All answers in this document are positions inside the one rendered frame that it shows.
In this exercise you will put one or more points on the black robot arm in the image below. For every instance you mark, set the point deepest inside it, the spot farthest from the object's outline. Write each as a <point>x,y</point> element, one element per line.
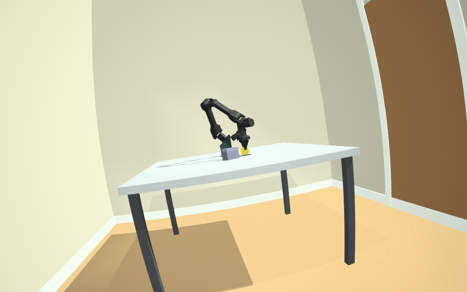
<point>233,115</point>

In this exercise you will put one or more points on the gold coin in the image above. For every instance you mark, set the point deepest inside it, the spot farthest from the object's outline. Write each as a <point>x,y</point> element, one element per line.
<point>244,152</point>

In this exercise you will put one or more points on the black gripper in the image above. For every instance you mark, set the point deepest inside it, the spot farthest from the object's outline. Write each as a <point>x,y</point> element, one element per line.
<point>244,138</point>

